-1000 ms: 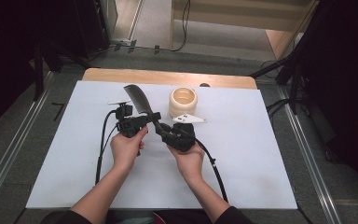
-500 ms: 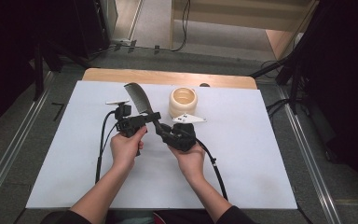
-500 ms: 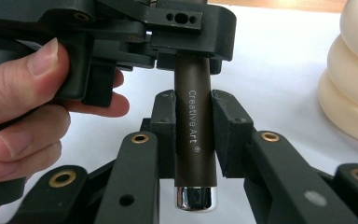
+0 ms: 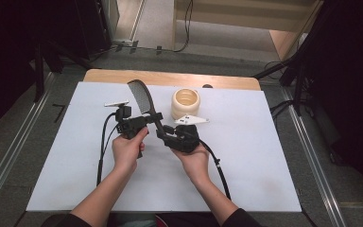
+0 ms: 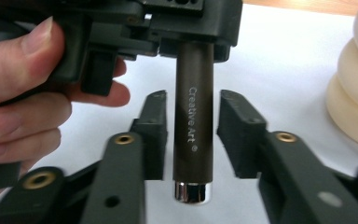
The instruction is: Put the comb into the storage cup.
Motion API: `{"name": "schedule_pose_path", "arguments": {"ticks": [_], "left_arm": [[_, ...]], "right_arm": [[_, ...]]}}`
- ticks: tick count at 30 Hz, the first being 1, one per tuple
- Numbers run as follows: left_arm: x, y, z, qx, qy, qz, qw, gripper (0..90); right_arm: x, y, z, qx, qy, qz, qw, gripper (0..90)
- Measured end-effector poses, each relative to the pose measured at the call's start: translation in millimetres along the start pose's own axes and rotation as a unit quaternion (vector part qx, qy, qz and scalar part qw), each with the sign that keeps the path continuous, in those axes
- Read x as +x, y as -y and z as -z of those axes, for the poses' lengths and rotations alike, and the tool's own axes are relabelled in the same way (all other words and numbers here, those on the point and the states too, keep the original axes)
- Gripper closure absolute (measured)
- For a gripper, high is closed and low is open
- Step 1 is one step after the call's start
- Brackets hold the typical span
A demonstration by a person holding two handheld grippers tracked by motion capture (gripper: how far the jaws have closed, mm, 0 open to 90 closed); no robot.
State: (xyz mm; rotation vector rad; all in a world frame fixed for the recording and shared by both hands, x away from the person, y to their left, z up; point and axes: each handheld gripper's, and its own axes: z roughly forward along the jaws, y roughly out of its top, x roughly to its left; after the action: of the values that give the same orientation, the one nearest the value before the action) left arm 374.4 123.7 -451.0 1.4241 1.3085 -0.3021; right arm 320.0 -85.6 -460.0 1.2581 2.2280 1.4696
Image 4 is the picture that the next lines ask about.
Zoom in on black slotted spatula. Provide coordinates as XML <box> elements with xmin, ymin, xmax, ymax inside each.
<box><xmin>127</xmin><ymin>79</ymin><xmax>166</xmax><ymax>137</ymax></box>

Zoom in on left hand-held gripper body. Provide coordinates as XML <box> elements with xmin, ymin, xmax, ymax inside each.
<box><xmin>103</xmin><ymin>99</ymin><xmax>149</xmax><ymax>141</ymax></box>

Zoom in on right hand-held gripper cable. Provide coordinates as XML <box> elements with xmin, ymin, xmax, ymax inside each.
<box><xmin>198</xmin><ymin>139</ymin><xmax>233</xmax><ymax>201</ymax></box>

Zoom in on beige ribbed cup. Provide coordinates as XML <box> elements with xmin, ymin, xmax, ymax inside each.
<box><xmin>170</xmin><ymin>88</ymin><xmax>201</xmax><ymax>121</ymax></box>

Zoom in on person's left hand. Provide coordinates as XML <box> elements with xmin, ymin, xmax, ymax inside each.
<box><xmin>111</xmin><ymin>126</ymin><xmax>150</xmax><ymax>174</ymax></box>

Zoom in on aluminium floor rail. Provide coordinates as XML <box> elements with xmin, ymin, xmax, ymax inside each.
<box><xmin>0</xmin><ymin>72</ymin><xmax>57</xmax><ymax>218</ymax></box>
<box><xmin>279</xmin><ymin>87</ymin><xmax>348</xmax><ymax>227</ymax></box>

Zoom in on person's lap clothing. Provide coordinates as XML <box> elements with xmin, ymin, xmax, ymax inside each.
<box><xmin>106</xmin><ymin>212</ymin><xmax>226</xmax><ymax>227</ymax></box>

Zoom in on person's right hand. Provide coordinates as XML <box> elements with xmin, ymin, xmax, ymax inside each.
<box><xmin>171</xmin><ymin>142</ymin><xmax>211</xmax><ymax>186</ymax></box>

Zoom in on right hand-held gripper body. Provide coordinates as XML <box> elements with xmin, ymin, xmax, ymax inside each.
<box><xmin>164</xmin><ymin>113</ymin><xmax>210</xmax><ymax>154</ymax></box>

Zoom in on black floor cables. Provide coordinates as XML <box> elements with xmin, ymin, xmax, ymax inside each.
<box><xmin>268</xmin><ymin>99</ymin><xmax>315</xmax><ymax>119</ymax></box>

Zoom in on black hanging cable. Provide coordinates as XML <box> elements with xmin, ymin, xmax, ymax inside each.
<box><xmin>172</xmin><ymin>0</ymin><xmax>194</xmax><ymax>53</ymax></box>

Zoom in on left hand-held gripper cable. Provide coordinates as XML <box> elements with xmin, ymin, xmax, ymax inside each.
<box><xmin>95</xmin><ymin>112</ymin><xmax>121</xmax><ymax>187</ymax></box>

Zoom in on black tripod stand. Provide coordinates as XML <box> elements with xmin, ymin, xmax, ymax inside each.
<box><xmin>253</xmin><ymin>0</ymin><xmax>329</xmax><ymax>117</ymax></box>

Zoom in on white table board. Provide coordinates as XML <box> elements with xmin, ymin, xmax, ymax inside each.
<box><xmin>26</xmin><ymin>80</ymin><xmax>303</xmax><ymax>213</ymax></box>

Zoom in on hand-held gripper cable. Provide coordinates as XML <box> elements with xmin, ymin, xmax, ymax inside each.
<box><xmin>95</xmin><ymin>112</ymin><xmax>121</xmax><ymax>187</ymax></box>
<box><xmin>198</xmin><ymin>139</ymin><xmax>233</xmax><ymax>201</ymax></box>

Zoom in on wooden table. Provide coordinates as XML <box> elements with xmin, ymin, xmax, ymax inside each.
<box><xmin>83</xmin><ymin>69</ymin><xmax>262</xmax><ymax>92</ymax></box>

